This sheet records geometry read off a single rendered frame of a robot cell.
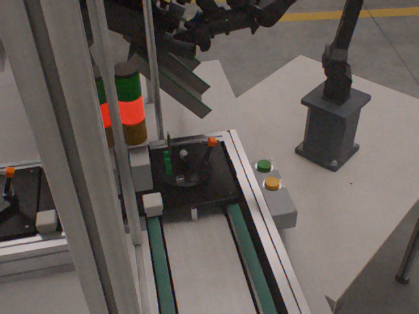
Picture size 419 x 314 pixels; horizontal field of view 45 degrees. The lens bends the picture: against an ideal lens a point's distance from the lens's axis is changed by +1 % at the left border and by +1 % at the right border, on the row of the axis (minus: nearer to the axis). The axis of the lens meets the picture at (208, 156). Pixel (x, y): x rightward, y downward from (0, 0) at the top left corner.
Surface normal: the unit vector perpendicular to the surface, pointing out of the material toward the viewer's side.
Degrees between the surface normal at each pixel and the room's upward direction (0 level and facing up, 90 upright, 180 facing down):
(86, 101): 90
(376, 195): 0
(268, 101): 0
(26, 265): 90
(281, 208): 0
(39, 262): 90
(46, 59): 90
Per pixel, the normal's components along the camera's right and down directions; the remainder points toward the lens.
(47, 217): -0.02, -0.76
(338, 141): 0.06, 0.65
